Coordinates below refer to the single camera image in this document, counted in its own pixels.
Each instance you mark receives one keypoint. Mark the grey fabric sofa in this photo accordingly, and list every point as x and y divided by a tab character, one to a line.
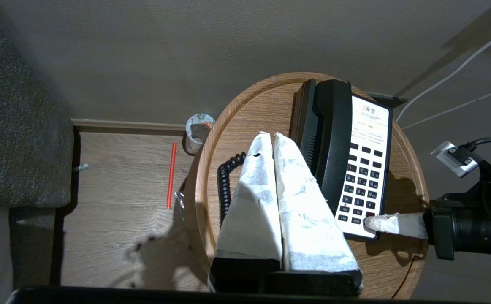
17	126

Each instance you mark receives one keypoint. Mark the red straw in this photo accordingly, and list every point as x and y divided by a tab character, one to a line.
172	173

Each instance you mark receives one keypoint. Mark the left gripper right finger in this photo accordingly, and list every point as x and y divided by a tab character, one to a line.
308	223

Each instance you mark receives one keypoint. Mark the clear plastic wrapper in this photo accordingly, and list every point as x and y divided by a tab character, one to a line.
180	204

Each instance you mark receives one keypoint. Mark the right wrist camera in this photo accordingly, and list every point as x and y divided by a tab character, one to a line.
456	158

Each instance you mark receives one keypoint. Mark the black and white phone base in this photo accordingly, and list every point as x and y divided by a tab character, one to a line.
370	126

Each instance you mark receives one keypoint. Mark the black phone handset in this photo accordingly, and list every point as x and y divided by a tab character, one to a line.
334	126

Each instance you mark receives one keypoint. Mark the round wooden side table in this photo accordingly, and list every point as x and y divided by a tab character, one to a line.
262	109

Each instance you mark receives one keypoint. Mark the clear plastic cup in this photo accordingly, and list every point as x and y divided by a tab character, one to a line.
198	131

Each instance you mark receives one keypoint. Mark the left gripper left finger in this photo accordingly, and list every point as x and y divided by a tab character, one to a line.
251	211

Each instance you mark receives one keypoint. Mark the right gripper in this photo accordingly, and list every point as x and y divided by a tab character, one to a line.
469	230

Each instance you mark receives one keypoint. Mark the wooden baseboard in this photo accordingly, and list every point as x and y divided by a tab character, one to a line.
127	126

